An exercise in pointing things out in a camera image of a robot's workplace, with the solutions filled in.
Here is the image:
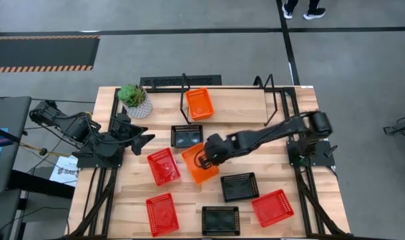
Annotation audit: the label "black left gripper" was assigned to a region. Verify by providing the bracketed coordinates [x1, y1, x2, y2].
[113, 113, 156, 156]

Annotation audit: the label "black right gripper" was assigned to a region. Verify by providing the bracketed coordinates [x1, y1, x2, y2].
[198, 133, 233, 171]

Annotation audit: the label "orange plastic basket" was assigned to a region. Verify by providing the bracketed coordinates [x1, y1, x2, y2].
[181, 142, 220, 185]
[185, 87, 215, 121]

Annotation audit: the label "black plastic basket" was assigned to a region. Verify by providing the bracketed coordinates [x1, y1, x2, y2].
[220, 171, 260, 203]
[170, 125, 204, 149]
[201, 205, 240, 237]

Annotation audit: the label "red plastic basket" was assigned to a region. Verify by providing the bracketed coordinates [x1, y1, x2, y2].
[147, 147, 183, 187]
[145, 192, 181, 238]
[250, 188, 294, 228]

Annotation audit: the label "succulent in patterned white pot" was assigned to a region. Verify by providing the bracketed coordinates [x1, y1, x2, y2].
[117, 83, 154, 120]

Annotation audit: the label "black perforated metal strip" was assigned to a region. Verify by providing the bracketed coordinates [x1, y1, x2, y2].
[139, 75, 222, 87]

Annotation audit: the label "white printed paper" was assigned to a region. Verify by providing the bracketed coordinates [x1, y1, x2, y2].
[49, 155, 79, 187]

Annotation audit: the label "black floor beam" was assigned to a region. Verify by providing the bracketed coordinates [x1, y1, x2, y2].
[7, 169, 75, 200]

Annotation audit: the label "grey side table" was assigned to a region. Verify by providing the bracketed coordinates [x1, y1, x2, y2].
[0, 95, 33, 196]

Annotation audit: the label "black hazard-striped floor mat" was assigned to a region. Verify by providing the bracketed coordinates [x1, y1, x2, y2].
[0, 35, 101, 73]

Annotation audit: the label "grey cabinet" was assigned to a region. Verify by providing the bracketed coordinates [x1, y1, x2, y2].
[0, 189, 22, 240]

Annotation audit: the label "person's feet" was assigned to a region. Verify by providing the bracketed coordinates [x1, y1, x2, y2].
[281, 0, 326, 21]

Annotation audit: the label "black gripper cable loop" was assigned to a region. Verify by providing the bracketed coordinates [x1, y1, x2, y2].
[193, 149, 207, 170]

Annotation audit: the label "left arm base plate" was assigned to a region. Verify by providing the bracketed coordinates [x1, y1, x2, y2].
[76, 146, 123, 169]

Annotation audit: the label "wooden shelf, black metal frame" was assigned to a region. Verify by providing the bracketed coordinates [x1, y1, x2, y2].
[179, 73, 278, 127]

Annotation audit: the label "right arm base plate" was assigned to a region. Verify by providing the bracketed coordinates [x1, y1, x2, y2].
[286, 139, 338, 167]

